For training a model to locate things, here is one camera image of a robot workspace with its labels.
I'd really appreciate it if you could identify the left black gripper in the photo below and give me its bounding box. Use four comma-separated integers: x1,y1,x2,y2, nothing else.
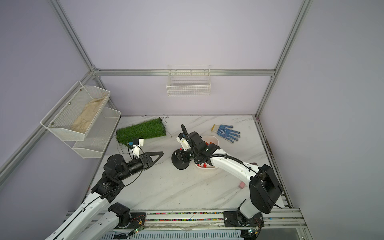
118,151,164,182

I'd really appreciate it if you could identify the black round screw base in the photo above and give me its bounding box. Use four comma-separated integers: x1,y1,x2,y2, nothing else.
172,149,193,170

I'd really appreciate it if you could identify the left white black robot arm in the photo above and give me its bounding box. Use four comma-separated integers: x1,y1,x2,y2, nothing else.
47,152,164,240

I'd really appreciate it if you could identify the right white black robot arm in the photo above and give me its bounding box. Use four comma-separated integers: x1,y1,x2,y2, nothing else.
172,132,283,227

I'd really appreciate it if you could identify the white plastic tray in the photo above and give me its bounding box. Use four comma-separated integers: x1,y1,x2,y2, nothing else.
195,135,219,170

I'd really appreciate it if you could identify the green artificial grass mat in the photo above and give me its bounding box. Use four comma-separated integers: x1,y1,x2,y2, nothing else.
116,118,167,146

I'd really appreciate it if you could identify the blue dotted work glove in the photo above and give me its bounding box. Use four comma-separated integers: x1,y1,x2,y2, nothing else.
211,125,241,144

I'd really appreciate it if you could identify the lower white mesh shelf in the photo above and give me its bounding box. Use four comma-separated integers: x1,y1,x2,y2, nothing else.
72,107,121,159

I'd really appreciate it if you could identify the white mesh shelf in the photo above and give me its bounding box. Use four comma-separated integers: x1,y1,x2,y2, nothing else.
41,82,110,142
72,107,121,159

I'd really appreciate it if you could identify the beige cloth glove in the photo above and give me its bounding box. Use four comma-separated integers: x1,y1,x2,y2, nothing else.
71,97,106,134

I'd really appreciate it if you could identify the upper white mesh shelf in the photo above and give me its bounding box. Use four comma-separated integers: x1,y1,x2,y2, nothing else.
41,82,110,142

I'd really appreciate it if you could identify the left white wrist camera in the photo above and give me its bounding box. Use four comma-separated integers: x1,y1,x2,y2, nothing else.
128,139,144,157

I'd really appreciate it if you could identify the white wire wall basket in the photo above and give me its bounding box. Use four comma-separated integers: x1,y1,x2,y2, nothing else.
166,65,211,97

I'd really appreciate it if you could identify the aluminium mounting rail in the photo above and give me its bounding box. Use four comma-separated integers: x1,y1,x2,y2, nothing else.
64,208,307,232

